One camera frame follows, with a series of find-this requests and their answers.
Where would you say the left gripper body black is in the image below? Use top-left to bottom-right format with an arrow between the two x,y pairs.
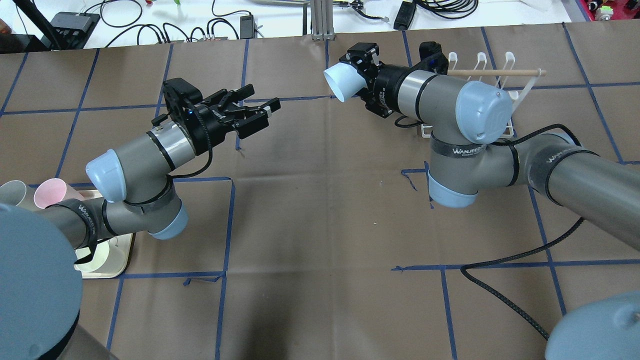
186,94 -> 235,155

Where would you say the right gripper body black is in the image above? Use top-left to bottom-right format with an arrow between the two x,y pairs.
358,60 -> 403,119

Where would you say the light blue ikea cup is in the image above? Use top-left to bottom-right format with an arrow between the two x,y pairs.
323,62 -> 367,103

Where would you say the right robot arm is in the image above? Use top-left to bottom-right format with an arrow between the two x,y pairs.
354,59 -> 640,360

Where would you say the cream white cup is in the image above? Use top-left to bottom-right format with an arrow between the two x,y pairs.
73,237 -> 127,276

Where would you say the pink cup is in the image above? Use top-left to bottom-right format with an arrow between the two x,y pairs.
33,178 -> 86,209

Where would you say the grey cup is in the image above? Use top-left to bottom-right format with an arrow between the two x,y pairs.
0,180 -> 39,211

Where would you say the black power adapter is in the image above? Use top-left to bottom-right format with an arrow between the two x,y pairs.
393,0 -> 417,31

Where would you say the brown paper table mat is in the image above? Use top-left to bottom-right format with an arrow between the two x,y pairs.
0,20 -> 639,360

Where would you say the cream serving tray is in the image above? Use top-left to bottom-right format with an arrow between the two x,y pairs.
74,234 -> 135,280

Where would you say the red tray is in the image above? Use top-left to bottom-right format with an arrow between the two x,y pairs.
574,0 -> 640,21

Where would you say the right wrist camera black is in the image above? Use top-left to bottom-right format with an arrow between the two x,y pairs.
345,42 -> 380,67

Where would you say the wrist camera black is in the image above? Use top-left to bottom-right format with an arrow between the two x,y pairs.
345,42 -> 380,67
151,77 -> 203,126

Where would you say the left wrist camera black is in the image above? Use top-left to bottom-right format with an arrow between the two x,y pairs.
151,77 -> 203,126

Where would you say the aluminium frame post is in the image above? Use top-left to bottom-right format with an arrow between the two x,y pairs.
310,0 -> 336,41

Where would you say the coiled black cable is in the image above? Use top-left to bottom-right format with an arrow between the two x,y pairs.
415,0 -> 480,20

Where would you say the white wire cup rack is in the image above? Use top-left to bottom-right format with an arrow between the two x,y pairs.
446,51 -> 547,113

